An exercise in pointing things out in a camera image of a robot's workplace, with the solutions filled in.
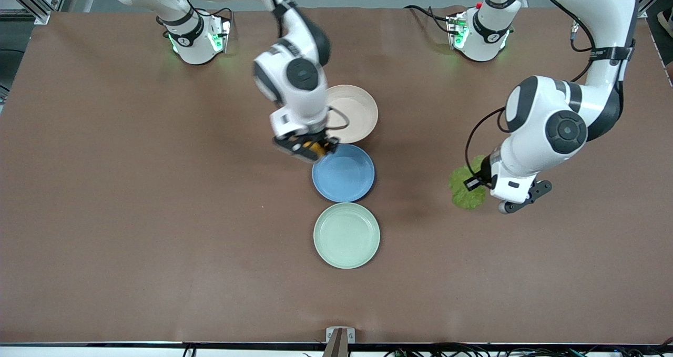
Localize yellow lemon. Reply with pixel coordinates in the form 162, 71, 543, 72
301, 141, 328, 159

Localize green lettuce leaf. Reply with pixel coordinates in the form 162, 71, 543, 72
449, 155, 490, 211

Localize blue round plate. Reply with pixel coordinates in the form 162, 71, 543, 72
312, 144, 375, 203

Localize beige round plate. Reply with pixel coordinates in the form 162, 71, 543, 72
322, 85, 379, 145

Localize pale green round plate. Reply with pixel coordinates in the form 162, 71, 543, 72
313, 202, 381, 269

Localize brown table mat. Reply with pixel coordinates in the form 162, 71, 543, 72
0, 7, 673, 344

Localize black right arm base cable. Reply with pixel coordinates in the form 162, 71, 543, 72
197, 7, 234, 32

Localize black arm base cable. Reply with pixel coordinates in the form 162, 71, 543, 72
404, 5, 454, 35
197, 7, 234, 32

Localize black left arm base cable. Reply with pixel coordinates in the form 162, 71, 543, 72
404, 5, 454, 35

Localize grey metal bracket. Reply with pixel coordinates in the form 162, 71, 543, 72
322, 327, 356, 357

